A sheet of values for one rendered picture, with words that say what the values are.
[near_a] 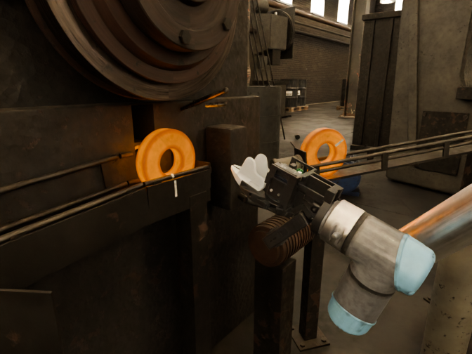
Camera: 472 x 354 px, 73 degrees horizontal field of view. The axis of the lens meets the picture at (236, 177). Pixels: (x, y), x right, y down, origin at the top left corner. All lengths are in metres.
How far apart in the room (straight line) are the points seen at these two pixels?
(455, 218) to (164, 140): 0.57
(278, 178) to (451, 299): 0.79
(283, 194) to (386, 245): 0.17
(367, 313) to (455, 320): 0.69
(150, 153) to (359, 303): 0.50
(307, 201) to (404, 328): 1.05
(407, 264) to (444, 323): 0.76
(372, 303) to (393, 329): 0.95
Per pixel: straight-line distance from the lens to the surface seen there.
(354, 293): 0.55
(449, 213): 0.60
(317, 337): 1.37
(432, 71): 3.21
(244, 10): 1.18
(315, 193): 0.53
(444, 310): 1.23
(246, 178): 0.59
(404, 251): 0.51
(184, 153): 0.79
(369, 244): 0.51
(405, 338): 1.49
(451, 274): 1.17
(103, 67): 0.64
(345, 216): 0.51
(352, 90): 9.53
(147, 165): 0.73
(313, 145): 1.01
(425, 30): 3.27
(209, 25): 0.70
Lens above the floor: 0.92
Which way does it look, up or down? 16 degrees down
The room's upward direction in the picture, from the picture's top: straight up
